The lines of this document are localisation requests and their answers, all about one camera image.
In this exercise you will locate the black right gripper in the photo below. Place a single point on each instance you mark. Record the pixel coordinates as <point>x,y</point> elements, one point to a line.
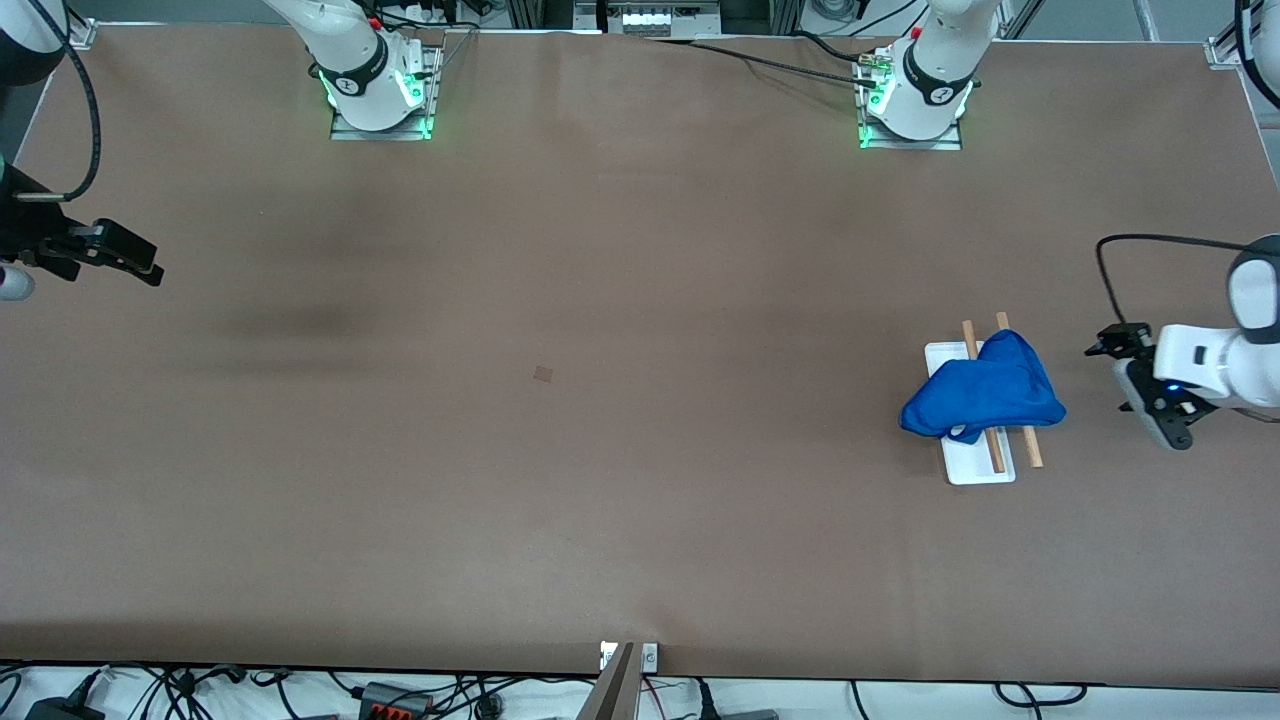
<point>22,240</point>

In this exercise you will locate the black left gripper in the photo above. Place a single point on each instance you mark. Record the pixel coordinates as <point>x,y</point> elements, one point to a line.
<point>1139,341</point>

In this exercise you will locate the blue towel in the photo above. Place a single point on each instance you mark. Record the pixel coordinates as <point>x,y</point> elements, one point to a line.
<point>985,395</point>

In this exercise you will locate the white rack with wooden bars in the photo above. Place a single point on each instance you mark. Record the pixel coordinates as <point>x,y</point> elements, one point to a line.
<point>975,470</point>

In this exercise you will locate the white power strip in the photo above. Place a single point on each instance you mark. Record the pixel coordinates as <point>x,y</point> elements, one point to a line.
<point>430,12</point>

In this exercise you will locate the black power adapter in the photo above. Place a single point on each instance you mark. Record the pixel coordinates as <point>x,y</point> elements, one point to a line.
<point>65,710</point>

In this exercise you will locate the black orange power strip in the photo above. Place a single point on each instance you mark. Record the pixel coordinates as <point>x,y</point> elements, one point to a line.
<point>395,702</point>

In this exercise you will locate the grey electronics box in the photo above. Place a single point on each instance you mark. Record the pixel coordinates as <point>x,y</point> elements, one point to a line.
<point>650,15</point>

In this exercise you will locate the aluminium frame corner bracket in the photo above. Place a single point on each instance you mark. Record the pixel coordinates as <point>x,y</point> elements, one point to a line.
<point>80,32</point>
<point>1225,52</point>

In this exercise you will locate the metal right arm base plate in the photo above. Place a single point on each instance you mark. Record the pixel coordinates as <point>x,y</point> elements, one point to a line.
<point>345,132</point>

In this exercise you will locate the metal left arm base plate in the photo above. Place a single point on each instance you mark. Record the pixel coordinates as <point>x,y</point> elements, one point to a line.
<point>950,145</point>

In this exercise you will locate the white metal table bracket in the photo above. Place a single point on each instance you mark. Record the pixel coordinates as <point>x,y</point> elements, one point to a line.
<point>650,657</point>

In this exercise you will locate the grey brown slanted post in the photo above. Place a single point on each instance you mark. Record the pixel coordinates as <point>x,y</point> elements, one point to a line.
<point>612,695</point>

